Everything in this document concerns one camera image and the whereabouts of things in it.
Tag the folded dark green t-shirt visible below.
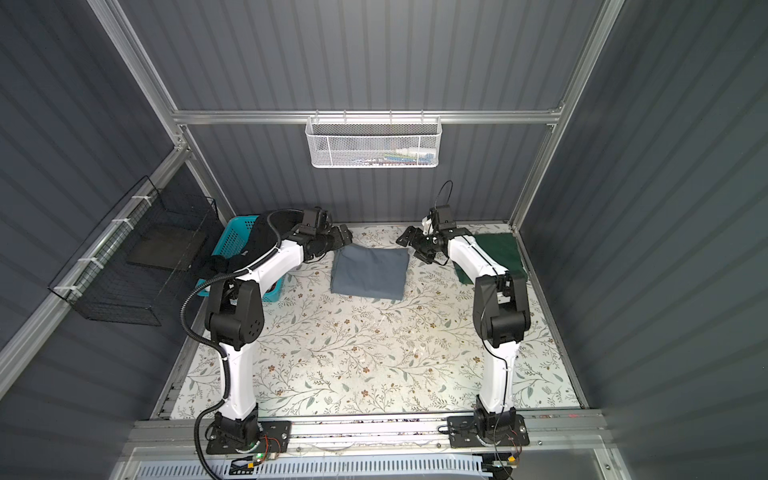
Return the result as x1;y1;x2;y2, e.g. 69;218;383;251
447;233;528;285

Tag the black t-shirt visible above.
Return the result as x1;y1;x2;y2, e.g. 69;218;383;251
199;209;302;280

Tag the white bottle in wire basket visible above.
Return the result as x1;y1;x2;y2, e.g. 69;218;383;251
395;147;437;161

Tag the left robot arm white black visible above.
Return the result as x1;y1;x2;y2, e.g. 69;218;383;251
205;207;353;452

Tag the white wire wall basket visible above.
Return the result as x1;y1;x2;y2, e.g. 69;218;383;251
305;118;443;169

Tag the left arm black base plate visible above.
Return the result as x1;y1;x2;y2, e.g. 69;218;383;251
205;417;293;455

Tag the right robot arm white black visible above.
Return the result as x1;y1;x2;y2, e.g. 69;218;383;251
396;205;531;445

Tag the teal plastic laundry basket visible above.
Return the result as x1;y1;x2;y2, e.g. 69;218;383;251
212;215;283;303

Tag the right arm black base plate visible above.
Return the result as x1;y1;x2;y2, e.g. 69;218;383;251
439;412;530;449

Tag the aluminium front rail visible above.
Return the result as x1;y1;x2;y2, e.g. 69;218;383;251
120;409;615;461

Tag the white slotted cable duct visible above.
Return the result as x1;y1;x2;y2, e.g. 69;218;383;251
134;454;490;480

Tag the black wire side basket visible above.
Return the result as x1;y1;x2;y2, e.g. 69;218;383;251
48;168;223;327

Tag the black corrugated cable hose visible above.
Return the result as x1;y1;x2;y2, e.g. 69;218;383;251
179;209;304;480

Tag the grey-blue t-shirt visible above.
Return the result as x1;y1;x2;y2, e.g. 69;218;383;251
330;244;410;301

